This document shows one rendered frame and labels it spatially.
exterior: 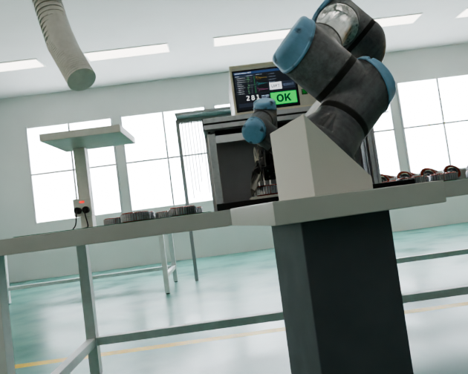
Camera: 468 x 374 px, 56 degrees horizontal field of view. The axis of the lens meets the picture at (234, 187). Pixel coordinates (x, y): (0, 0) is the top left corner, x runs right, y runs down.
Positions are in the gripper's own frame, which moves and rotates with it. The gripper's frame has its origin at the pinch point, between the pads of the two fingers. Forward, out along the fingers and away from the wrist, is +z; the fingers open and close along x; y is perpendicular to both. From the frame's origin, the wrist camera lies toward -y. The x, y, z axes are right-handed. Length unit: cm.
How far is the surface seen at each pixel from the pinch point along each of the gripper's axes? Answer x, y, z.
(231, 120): -10.2, -23.6, -21.4
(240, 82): -4.5, -33.6, -33.3
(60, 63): -95, -110, -37
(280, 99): 10.6, -29.3, -25.8
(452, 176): 78, -15, 12
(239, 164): -8.6, -28.5, -0.1
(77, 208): -89, -56, 24
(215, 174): -19.1, -12.6, -4.1
